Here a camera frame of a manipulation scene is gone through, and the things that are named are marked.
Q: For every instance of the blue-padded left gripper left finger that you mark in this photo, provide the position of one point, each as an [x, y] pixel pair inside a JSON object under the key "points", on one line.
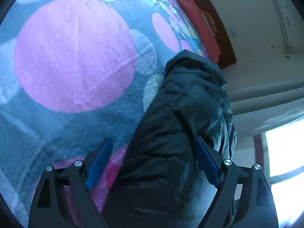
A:
{"points": [[49, 206]]}

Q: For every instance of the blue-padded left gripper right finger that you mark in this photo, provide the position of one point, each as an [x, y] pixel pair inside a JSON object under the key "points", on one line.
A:
{"points": [[256, 204]]}

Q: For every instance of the black quilted puffer jacket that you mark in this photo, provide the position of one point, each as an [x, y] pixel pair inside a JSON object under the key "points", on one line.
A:
{"points": [[159, 183]]}

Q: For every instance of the right window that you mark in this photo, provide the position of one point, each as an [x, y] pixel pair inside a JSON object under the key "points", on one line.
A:
{"points": [[283, 165]]}

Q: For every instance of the grey curtain right side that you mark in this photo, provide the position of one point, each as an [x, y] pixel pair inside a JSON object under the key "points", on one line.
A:
{"points": [[257, 109]]}

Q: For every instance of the colourful dotted bed quilt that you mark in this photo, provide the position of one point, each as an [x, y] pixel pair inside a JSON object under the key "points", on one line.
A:
{"points": [[74, 72]]}

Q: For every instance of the dark wooden headboard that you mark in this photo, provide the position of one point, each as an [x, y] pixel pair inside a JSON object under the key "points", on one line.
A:
{"points": [[227, 56]]}

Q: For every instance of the red pillow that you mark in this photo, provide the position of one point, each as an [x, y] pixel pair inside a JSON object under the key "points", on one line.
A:
{"points": [[193, 13]]}

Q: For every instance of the white air conditioner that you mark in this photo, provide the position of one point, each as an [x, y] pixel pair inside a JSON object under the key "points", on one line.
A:
{"points": [[290, 23]]}

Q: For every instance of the small red embroidered cushion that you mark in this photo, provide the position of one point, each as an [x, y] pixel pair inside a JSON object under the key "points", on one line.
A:
{"points": [[209, 21]]}

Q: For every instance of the wall socket plate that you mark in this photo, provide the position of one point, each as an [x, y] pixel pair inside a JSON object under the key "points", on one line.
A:
{"points": [[233, 32]]}

